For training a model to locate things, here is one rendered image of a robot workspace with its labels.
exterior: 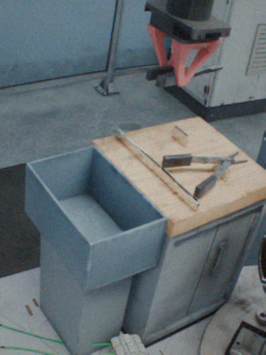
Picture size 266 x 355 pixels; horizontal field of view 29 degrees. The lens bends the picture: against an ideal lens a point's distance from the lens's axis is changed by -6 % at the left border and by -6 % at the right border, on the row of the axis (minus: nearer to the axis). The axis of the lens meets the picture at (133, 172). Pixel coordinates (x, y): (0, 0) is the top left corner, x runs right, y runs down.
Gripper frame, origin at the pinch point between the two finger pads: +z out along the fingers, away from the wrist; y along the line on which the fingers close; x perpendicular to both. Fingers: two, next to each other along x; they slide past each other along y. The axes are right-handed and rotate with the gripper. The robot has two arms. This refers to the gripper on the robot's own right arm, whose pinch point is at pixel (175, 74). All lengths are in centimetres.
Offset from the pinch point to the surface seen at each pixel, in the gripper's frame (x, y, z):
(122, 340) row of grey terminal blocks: -10.1, 11.9, 36.6
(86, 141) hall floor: 86, -142, 120
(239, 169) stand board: 8.4, 8.3, 11.9
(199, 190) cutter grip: -3.4, 11.9, 9.2
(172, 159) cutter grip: -2.7, 5.4, 9.3
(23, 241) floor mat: 24, -89, 118
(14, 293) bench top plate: -19.2, -6.8, 40.7
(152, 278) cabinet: -7.2, 11.7, 23.5
